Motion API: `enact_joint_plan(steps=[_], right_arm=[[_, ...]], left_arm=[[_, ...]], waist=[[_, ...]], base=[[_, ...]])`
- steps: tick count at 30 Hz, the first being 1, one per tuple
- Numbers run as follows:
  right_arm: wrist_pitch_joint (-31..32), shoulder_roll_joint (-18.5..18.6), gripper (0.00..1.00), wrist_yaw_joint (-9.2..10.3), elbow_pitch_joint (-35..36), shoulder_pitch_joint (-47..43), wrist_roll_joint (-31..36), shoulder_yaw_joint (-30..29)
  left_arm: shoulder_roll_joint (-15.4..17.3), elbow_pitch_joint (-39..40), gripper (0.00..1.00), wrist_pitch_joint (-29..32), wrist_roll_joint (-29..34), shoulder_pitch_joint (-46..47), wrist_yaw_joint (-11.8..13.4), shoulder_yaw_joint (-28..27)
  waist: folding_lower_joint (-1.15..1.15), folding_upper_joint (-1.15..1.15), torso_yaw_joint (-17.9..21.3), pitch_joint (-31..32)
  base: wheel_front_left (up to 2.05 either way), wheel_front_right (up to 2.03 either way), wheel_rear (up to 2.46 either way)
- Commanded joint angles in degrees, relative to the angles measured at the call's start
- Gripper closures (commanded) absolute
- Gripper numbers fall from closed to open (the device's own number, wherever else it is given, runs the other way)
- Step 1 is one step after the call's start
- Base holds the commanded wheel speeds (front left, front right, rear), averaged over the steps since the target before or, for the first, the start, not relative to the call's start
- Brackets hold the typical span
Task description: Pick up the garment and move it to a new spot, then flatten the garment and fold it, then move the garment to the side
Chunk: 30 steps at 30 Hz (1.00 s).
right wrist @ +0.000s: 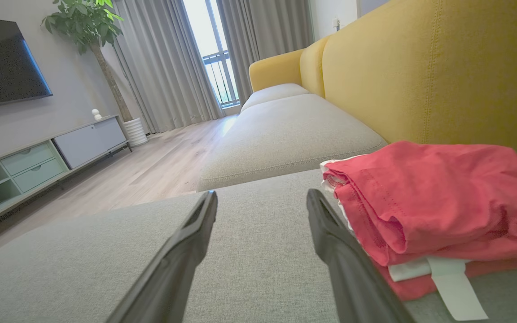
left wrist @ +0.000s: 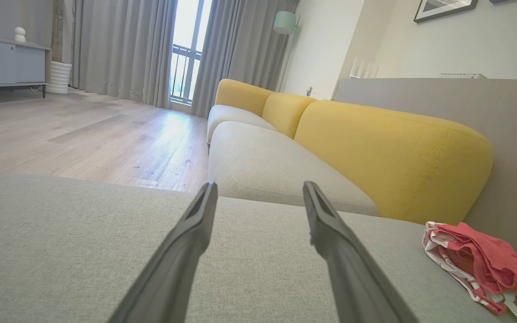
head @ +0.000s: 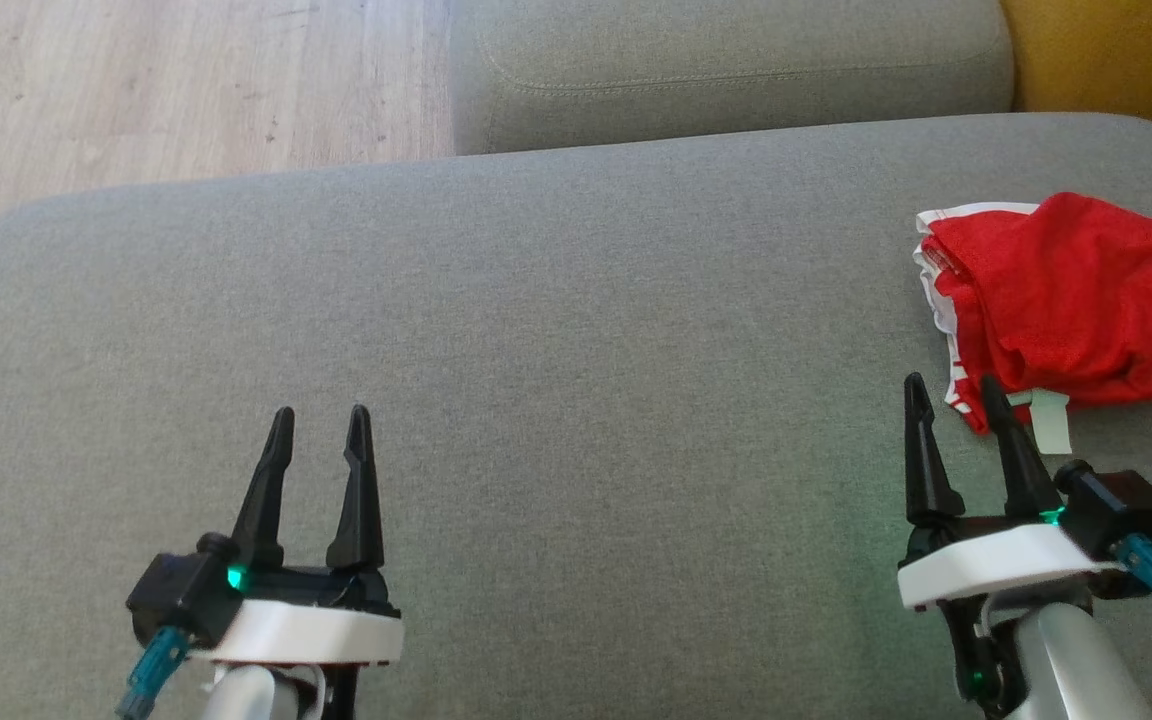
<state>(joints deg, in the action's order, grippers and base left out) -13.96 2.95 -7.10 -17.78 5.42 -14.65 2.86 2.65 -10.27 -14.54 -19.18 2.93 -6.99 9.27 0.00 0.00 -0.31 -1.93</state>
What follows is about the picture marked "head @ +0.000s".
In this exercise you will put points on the red basketball jersey white sleeves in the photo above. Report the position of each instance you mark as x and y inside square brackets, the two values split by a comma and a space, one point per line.
[1049, 420]

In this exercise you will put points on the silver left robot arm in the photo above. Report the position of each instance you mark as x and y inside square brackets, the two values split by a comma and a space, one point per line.
[261, 695]

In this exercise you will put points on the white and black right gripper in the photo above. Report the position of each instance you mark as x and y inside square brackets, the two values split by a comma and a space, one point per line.
[996, 565]

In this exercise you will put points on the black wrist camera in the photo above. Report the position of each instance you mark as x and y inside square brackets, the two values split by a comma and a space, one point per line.
[1116, 505]
[186, 590]

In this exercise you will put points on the red shorts with white stripe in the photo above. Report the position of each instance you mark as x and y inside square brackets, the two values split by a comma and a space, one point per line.
[1086, 290]

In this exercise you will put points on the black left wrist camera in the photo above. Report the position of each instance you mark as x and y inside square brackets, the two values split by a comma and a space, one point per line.
[186, 590]

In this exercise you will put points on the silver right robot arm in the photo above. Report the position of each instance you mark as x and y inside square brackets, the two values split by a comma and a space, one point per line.
[1071, 670]

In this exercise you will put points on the grey sofa seat cushion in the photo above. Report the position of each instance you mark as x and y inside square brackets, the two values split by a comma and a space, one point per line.
[736, 70]

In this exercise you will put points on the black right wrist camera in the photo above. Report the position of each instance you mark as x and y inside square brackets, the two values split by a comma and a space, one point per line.
[1116, 505]

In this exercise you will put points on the large grey sofa seat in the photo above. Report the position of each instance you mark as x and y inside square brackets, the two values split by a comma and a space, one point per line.
[536, 330]

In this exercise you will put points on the large yellow sofa backrest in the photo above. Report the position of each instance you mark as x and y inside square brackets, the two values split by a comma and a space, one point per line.
[1116, 60]

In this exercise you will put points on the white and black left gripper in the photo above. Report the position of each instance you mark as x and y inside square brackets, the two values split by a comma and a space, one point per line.
[306, 630]

